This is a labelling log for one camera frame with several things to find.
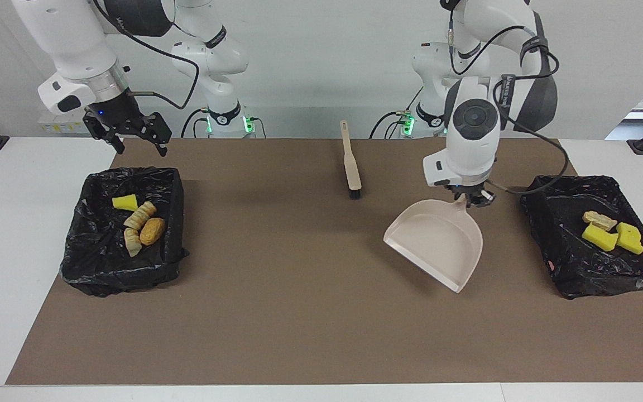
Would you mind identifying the black bag bin pink mark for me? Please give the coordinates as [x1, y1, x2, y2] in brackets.
[520, 175, 643, 300]

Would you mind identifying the black bag lined bin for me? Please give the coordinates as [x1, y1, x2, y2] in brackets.
[59, 166, 190, 298]

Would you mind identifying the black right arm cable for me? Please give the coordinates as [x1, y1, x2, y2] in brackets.
[93, 0, 200, 111]

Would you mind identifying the black base cable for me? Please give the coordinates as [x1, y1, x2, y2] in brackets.
[369, 87, 425, 139]
[181, 108, 210, 138]

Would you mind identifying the orange striped croissant toy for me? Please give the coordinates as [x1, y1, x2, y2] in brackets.
[123, 201, 157, 231]

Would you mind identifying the brown table mat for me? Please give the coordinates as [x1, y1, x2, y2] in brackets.
[6, 138, 643, 386]

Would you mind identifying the yellow sponge piece dark dot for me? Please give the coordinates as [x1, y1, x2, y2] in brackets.
[616, 222, 643, 256]

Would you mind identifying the beige hand brush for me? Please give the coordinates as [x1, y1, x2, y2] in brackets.
[339, 120, 363, 200]

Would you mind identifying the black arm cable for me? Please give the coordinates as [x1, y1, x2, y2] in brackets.
[447, 0, 570, 196]
[93, 0, 200, 111]

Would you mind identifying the brown round bun toy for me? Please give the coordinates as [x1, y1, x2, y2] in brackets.
[140, 217, 166, 247]

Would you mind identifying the pale ridged pastry toy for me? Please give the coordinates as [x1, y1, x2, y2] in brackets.
[124, 227, 142, 258]

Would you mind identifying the yellow notched sponge piece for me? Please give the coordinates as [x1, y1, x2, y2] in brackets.
[581, 224, 619, 251]

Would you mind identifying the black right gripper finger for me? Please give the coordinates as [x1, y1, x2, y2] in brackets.
[98, 127, 126, 156]
[144, 112, 172, 157]

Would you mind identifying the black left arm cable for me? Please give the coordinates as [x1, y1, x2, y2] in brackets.
[447, 0, 570, 196]

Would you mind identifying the pale lumpy pastry toy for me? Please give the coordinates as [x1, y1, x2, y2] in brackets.
[582, 210, 618, 232]

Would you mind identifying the white wall socket box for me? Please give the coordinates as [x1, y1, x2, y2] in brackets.
[38, 114, 90, 135]

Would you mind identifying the beige plastic dustpan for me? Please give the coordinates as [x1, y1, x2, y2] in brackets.
[383, 194, 484, 294]

